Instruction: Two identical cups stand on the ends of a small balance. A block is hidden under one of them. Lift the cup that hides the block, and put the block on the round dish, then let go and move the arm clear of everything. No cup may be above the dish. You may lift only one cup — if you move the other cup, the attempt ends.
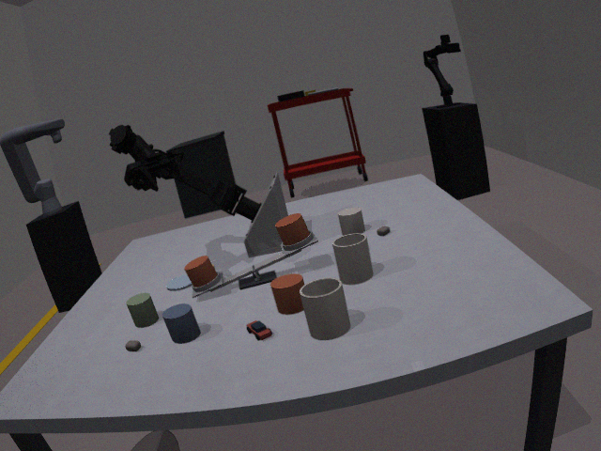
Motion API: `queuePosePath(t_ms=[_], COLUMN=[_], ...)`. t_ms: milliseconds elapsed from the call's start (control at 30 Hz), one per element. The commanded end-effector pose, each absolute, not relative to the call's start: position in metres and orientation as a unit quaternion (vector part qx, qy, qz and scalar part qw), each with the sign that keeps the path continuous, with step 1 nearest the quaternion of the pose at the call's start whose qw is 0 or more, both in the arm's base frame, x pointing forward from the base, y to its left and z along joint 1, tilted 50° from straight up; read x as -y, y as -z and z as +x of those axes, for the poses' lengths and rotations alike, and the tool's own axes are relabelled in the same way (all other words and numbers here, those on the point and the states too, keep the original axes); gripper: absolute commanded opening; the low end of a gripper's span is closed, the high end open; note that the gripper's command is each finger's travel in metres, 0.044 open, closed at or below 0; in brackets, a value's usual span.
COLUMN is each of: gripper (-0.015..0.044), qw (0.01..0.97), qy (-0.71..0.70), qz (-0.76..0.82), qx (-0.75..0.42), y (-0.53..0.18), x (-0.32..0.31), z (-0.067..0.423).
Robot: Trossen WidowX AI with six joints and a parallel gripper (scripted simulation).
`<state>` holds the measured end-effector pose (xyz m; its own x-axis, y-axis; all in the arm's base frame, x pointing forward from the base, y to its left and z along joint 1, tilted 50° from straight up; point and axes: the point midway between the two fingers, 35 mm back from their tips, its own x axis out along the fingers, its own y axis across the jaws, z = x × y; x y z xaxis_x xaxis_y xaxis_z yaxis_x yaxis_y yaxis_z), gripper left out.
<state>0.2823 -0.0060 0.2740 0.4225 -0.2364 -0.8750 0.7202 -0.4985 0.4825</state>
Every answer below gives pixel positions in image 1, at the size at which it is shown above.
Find small red toy truck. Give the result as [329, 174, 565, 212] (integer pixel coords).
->
[247, 320, 272, 341]

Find brown cylinder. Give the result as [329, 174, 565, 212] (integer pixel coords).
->
[275, 213, 310, 246]
[184, 256, 218, 288]
[270, 274, 304, 315]

